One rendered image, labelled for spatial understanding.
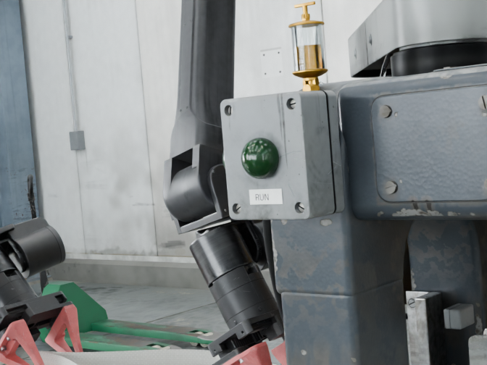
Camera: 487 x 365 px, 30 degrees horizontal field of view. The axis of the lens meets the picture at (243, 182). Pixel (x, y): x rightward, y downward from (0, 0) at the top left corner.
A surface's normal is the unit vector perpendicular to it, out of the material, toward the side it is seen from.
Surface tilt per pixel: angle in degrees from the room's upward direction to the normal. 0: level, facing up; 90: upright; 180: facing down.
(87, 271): 90
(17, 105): 90
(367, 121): 90
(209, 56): 75
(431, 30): 90
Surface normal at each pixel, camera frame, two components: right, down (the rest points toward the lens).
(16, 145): 0.76, -0.03
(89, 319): 0.72, -0.28
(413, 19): -0.70, 0.10
